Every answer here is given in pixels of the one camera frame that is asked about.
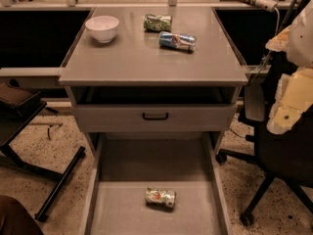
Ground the blue pepsi can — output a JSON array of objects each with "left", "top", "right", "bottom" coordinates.
[{"left": 158, "top": 31, "right": 197, "bottom": 53}]

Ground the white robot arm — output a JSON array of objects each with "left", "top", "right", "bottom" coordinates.
[{"left": 265, "top": 0, "right": 313, "bottom": 134}]

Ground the open middle drawer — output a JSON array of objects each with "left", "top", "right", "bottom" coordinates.
[{"left": 78, "top": 133, "right": 233, "bottom": 235}]

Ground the black folding stand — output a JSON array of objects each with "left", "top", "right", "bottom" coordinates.
[{"left": 0, "top": 79, "right": 87, "bottom": 223}]

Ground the grey drawer cabinet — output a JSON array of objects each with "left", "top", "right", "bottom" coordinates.
[{"left": 58, "top": 5, "right": 249, "bottom": 235}]

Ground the brown object bottom left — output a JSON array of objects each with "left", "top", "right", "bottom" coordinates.
[{"left": 0, "top": 195, "right": 44, "bottom": 235}]

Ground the white power cable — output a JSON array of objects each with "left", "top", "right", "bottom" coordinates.
[{"left": 248, "top": 7, "right": 282, "bottom": 83}]

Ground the black office chair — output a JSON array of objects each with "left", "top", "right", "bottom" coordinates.
[{"left": 216, "top": 52, "right": 313, "bottom": 226}]

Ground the white ceramic bowl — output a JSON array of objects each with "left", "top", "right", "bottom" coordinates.
[{"left": 85, "top": 16, "right": 119, "bottom": 43}]

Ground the closed top drawer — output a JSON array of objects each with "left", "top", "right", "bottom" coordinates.
[{"left": 72, "top": 105, "right": 237, "bottom": 133}]

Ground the white green 7up can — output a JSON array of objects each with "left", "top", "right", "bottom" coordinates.
[{"left": 145, "top": 187, "right": 176, "bottom": 209}]

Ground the black drawer handle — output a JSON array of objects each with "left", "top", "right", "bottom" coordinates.
[{"left": 142, "top": 113, "right": 169, "bottom": 121}]

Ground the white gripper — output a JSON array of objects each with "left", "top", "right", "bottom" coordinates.
[{"left": 265, "top": 26, "right": 313, "bottom": 134}]

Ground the green soda can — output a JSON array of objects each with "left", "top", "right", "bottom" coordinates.
[{"left": 144, "top": 14, "right": 172, "bottom": 32}]

